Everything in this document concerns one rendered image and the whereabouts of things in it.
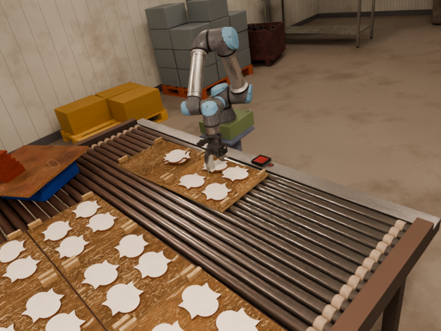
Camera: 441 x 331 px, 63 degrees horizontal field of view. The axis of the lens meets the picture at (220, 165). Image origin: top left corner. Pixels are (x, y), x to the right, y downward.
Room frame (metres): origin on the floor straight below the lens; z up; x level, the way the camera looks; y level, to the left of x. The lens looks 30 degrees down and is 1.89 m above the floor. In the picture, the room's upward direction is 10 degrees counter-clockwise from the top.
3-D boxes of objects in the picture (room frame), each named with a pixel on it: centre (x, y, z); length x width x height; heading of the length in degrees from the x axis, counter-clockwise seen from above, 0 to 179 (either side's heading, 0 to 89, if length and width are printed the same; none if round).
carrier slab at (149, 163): (1.85, 0.33, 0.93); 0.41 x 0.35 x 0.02; 42
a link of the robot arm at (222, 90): (2.21, -0.08, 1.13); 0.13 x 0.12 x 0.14; 69
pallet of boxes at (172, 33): (6.21, -0.05, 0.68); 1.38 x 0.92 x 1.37; 136
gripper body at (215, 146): (1.62, 0.01, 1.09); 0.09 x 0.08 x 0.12; 43
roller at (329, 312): (1.43, 0.34, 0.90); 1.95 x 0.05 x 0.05; 39
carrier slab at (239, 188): (1.54, 0.04, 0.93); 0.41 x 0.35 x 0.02; 43
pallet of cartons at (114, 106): (4.81, 1.37, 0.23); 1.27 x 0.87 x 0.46; 131
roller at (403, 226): (1.75, -0.05, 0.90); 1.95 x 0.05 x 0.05; 39
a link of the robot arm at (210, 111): (1.63, 0.01, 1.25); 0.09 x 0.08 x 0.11; 159
